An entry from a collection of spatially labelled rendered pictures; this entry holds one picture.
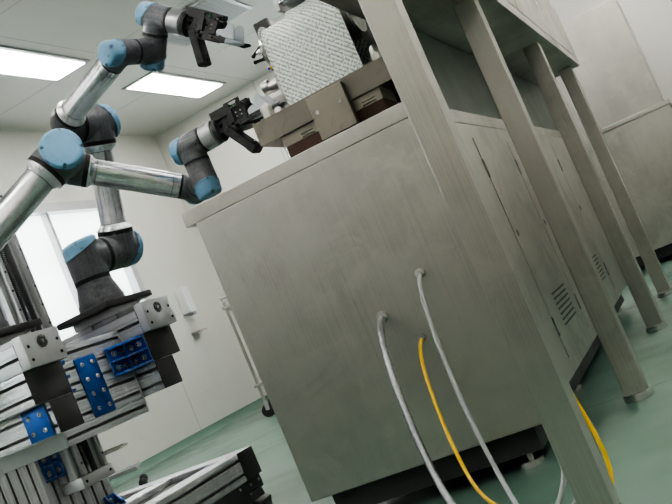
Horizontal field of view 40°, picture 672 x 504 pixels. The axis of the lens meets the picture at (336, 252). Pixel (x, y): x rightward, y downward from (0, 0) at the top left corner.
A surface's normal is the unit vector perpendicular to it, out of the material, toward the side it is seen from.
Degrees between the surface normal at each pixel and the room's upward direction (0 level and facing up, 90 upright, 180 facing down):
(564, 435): 90
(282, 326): 90
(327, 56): 90
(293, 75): 90
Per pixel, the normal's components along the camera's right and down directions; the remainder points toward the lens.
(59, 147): 0.37, -0.29
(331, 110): -0.36, 0.09
